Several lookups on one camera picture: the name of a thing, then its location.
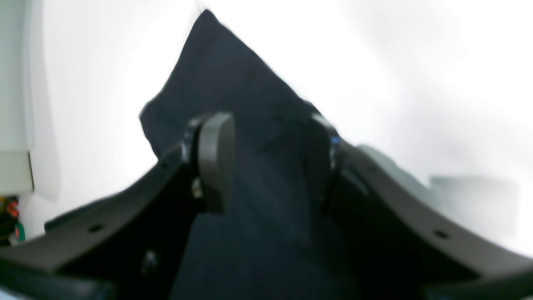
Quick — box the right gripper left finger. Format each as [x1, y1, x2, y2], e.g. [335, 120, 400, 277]
[1, 112, 235, 300]

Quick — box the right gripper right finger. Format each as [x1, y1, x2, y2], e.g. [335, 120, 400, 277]
[306, 113, 532, 300]

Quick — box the black T-shirt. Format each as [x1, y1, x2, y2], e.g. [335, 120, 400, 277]
[139, 10, 361, 300]

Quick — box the white cabinet left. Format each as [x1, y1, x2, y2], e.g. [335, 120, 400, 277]
[0, 0, 34, 196]

